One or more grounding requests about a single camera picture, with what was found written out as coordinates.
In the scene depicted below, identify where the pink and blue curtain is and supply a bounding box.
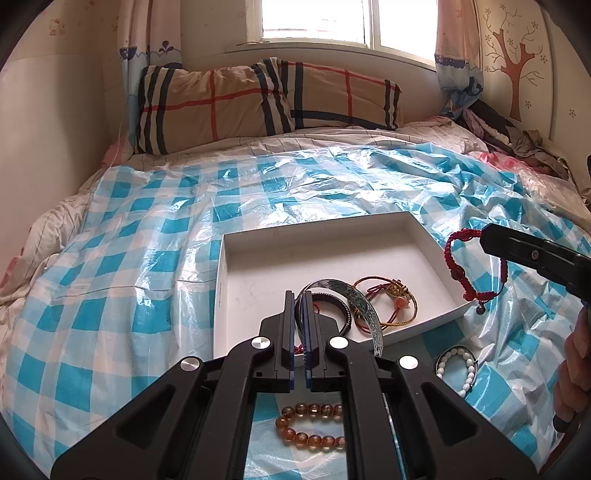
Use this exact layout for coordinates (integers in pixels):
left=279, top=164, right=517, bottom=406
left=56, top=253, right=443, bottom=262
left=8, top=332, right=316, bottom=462
left=434, top=0, right=485, bottom=119

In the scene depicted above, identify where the blue patterned curtain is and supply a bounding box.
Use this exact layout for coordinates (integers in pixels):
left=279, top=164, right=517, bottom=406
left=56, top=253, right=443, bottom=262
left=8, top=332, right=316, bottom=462
left=117, top=0, right=186, bottom=109

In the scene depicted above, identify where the white cardboard box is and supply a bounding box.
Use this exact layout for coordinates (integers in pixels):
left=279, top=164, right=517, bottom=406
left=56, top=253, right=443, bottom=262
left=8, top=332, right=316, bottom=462
left=213, top=211, right=474, bottom=368

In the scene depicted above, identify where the white bead bracelet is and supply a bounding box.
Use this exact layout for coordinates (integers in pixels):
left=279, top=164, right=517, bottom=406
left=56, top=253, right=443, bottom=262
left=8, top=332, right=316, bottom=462
left=435, top=347, right=478, bottom=398

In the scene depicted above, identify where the red plastic bag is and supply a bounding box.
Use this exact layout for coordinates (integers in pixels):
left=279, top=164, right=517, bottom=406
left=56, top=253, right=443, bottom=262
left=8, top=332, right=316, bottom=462
left=478, top=151, right=521, bottom=172

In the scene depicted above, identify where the pile of dark clothes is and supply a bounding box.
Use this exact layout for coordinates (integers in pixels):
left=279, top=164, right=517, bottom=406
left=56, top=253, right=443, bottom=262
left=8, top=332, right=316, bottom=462
left=462, top=98, right=572, bottom=179

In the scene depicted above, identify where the amber bead bracelet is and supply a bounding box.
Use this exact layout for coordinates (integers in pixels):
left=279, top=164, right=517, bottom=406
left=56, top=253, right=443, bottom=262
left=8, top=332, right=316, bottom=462
left=276, top=402, right=347, bottom=451

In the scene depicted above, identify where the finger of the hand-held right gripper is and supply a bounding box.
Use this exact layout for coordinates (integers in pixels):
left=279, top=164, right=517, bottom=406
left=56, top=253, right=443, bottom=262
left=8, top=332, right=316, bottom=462
left=480, top=224, right=591, bottom=302

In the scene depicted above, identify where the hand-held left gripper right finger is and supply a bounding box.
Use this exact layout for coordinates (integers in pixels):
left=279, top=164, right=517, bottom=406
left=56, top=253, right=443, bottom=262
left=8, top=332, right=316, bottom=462
left=302, top=290, right=539, bottom=480

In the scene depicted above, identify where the silver engraved bangle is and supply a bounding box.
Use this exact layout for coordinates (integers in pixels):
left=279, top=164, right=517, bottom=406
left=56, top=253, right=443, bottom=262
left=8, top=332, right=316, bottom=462
left=302, top=278, right=385, bottom=357

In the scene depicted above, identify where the gold cord bracelet orange bead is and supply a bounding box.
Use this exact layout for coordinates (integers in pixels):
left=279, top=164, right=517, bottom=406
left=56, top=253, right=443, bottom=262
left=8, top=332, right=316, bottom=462
left=353, top=276, right=418, bottom=330

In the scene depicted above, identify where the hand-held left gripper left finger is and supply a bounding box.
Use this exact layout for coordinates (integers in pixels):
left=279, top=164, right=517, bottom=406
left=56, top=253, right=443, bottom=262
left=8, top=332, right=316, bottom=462
left=50, top=291, right=296, bottom=480

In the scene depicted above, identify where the tan plaid pillow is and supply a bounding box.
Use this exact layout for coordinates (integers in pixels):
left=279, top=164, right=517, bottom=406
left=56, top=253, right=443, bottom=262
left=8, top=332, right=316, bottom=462
left=136, top=58, right=296, bottom=155
left=277, top=60, right=402, bottom=131

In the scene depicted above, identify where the black bangle with red thread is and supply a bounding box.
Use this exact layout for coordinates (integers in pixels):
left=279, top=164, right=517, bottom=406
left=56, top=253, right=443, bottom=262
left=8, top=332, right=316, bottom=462
left=295, top=292, right=354, bottom=336

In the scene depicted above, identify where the brown tree wall sticker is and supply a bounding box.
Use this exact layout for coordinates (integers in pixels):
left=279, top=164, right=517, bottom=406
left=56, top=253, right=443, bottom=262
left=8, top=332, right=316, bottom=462
left=482, top=4, right=549, bottom=123

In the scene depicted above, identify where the person's right hand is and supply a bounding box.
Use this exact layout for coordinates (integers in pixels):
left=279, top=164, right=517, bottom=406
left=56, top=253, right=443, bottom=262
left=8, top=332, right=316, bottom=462
left=551, top=307, right=591, bottom=435

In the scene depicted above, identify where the window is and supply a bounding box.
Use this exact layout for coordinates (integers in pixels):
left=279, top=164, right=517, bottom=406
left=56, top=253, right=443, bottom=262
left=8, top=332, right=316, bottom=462
left=261, top=0, right=439, bottom=66

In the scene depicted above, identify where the blue checkered plastic sheet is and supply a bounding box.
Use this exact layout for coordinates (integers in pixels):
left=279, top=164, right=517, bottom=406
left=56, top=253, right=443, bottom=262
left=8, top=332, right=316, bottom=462
left=0, top=145, right=591, bottom=480

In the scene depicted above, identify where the red braided bracelet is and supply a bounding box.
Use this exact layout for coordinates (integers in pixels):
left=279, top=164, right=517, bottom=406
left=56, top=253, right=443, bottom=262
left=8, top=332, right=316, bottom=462
left=444, top=229, right=509, bottom=315

